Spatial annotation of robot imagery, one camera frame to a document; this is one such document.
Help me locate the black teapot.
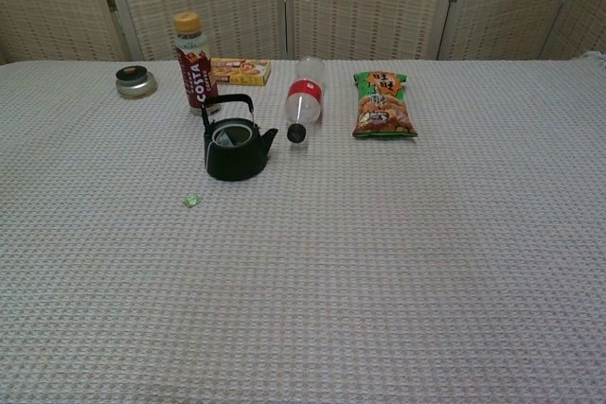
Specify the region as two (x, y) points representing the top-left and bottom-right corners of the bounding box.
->
(201, 93), (279, 183)

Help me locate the yellow curry box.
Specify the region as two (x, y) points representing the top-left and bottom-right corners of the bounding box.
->
(209, 57), (273, 87)

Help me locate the Costa coffee bottle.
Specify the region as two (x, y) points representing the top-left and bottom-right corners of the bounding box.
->
(172, 11), (220, 116)

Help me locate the woven folding screen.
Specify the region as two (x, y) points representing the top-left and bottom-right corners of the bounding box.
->
(0, 0), (606, 67)

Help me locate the green snack bag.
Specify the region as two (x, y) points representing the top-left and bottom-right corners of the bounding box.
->
(351, 70), (419, 140)

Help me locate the tea bag with string tag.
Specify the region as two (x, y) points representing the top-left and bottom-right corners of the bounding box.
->
(183, 125), (248, 209)

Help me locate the clear red-label plastic bottle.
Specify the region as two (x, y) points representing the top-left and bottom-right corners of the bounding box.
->
(285, 56), (327, 145)

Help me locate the beige woven tablecloth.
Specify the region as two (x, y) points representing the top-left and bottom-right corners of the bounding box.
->
(0, 51), (606, 404)

